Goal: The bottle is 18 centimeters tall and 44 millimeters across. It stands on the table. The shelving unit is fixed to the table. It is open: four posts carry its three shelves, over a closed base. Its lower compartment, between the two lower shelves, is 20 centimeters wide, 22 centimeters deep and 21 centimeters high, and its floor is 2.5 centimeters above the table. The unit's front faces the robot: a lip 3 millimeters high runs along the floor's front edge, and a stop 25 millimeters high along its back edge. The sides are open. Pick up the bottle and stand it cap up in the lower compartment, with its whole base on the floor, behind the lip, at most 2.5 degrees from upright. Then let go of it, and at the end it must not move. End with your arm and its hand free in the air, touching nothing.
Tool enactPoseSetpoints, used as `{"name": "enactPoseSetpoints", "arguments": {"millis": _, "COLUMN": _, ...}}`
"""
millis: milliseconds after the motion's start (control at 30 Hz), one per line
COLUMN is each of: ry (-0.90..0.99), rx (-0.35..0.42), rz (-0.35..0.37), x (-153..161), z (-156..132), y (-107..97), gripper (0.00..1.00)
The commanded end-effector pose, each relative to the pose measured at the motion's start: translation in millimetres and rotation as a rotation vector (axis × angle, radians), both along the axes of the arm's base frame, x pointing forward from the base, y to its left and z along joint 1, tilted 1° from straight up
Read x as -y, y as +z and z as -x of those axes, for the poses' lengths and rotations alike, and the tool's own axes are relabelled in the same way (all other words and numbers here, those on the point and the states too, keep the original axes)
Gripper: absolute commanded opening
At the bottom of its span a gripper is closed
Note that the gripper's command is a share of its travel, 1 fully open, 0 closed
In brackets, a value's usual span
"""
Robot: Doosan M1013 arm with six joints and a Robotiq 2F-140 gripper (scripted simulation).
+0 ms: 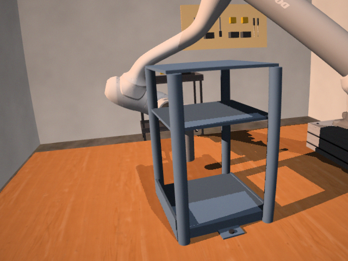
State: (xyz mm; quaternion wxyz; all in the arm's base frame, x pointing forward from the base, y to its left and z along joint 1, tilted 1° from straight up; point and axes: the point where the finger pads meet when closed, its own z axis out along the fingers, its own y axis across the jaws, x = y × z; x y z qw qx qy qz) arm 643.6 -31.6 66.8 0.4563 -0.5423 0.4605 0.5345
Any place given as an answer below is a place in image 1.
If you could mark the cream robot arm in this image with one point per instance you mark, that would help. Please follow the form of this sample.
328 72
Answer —
300 18

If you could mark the white plastic bottle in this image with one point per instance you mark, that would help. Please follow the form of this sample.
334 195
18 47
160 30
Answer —
189 142

